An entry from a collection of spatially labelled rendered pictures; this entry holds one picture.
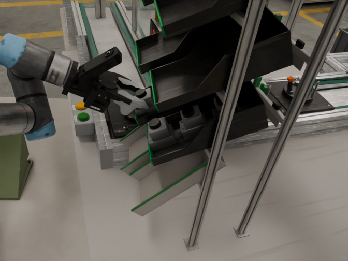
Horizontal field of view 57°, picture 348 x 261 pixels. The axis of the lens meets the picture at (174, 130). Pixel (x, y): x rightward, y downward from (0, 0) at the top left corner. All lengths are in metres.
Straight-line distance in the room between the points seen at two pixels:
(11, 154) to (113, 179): 0.34
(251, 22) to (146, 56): 0.35
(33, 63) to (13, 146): 0.42
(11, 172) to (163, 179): 0.50
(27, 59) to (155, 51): 0.30
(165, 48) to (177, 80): 0.14
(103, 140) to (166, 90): 0.51
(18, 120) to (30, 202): 0.41
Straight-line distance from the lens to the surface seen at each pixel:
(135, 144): 1.07
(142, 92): 0.84
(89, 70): 0.79
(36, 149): 1.31
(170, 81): 0.72
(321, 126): 1.56
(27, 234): 1.08
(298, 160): 1.41
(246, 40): 0.57
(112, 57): 0.77
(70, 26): 1.95
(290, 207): 1.22
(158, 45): 0.85
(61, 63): 0.80
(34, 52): 0.80
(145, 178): 0.97
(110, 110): 1.28
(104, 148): 1.13
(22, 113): 0.81
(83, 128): 1.25
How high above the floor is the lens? 1.75
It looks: 40 degrees down
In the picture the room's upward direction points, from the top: 8 degrees clockwise
